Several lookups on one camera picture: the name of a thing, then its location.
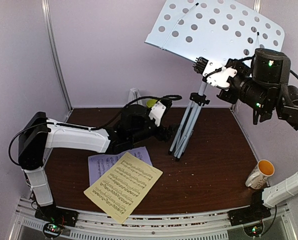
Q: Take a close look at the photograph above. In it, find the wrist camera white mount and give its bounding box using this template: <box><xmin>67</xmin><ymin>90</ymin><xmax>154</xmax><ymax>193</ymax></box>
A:
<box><xmin>193</xmin><ymin>57</ymin><xmax>238</xmax><ymax>90</ymax></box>
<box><xmin>148</xmin><ymin>101</ymin><xmax>167</xmax><ymax>127</ymax></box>

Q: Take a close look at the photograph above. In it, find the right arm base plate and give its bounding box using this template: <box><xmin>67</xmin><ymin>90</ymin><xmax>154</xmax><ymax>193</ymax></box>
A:
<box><xmin>228</xmin><ymin>205</ymin><xmax>271</xmax><ymax>226</ymax></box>

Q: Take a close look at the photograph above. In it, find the light blue folding music stand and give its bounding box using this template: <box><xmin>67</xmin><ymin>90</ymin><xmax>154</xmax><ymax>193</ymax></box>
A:
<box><xmin>145</xmin><ymin>0</ymin><xmax>285</xmax><ymax>160</ymax></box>

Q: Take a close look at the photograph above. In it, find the purple sheet music page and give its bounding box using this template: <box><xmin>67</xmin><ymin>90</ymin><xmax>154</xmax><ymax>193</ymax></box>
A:
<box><xmin>88</xmin><ymin>146</ymin><xmax>152</xmax><ymax>186</ymax></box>

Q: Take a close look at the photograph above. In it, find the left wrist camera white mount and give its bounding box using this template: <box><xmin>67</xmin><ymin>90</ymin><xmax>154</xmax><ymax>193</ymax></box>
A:
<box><xmin>148</xmin><ymin>101</ymin><xmax>167</xmax><ymax>127</ymax></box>

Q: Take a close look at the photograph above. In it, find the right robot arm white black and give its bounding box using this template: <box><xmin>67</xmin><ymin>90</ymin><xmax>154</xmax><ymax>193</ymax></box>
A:
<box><xmin>217</xmin><ymin>48</ymin><xmax>298</xmax><ymax>225</ymax></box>

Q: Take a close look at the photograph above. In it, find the white mug orange inside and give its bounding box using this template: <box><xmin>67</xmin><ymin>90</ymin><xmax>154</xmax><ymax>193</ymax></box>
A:
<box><xmin>245</xmin><ymin>159</ymin><xmax>275</xmax><ymax>190</ymax></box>

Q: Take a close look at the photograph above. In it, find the aluminium corner post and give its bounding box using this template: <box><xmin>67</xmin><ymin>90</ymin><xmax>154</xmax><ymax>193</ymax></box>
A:
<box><xmin>41</xmin><ymin>0</ymin><xmax>74</xmax><ymax>118</ymax></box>
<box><xmin>252</xmin><ymin>0</ymin><xmax>262</xmax><ymax>13</ymax></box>

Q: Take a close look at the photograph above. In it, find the white metronome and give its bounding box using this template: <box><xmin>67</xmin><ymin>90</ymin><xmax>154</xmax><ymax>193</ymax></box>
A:
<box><xmin>128</xmin><ymin>87</ymin><xmax>143</xmax><ymax>106</ymax></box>

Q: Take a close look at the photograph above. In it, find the left aluminium corner post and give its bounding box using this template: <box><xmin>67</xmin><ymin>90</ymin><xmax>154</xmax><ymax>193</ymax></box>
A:
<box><xmin>41</xmin><ymin>0</ymin><xmax>74</xmax><ymax>118</ymax></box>

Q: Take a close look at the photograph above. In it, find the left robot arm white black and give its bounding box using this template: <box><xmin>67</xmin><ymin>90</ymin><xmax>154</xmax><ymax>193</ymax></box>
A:
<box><xmin>10</xmin><ymin>94</ymin><xmax>182</xmax><ymax>222</ymax></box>

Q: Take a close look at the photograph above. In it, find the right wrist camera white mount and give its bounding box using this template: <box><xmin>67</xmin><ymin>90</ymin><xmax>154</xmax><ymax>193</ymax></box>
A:
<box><xmin>193</xmin><ymin>57</ymin><xmax>238</xmax><ymax>90</ymax></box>

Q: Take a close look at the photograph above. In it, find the yellow sheet music page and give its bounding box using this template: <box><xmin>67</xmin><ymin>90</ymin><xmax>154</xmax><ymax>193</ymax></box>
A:
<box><xmin>83</xmin><ymin>152</ymin><xmax>163</xmax><ymax>224</ymax></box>

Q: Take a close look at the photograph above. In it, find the right aluminium corner post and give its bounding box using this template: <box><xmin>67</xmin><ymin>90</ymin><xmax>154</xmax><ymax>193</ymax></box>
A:
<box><xmin>252</xmin><ymin>0</ymin><xmax>262</xmax><ymax>13</ymax></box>

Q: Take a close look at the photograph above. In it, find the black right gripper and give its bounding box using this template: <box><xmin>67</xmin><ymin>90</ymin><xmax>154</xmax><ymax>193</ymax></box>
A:
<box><xmin>217</xmin><ymin>56</ymin><xmax>275</xmax><ymax>116</ymax></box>

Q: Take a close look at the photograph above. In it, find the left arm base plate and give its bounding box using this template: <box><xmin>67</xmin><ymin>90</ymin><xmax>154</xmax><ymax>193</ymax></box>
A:
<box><xmin>34</xmin><ymin>205</ymin><xmax>79</xmax><ymax>227</ymax></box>

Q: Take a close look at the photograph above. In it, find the green plastic bowl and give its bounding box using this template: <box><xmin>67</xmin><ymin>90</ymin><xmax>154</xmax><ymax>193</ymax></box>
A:
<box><xmin>145</xmin><ymin>99</ymin><xmax>157</xmax><ymax>108</ymax></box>

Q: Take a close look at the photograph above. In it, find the front aluminium frame rail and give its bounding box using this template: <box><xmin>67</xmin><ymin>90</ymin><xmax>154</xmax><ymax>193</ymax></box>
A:
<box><xmin>13</xmin><ymin>197</ymin><xmax>297</xmax><ymax>240</ymax></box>

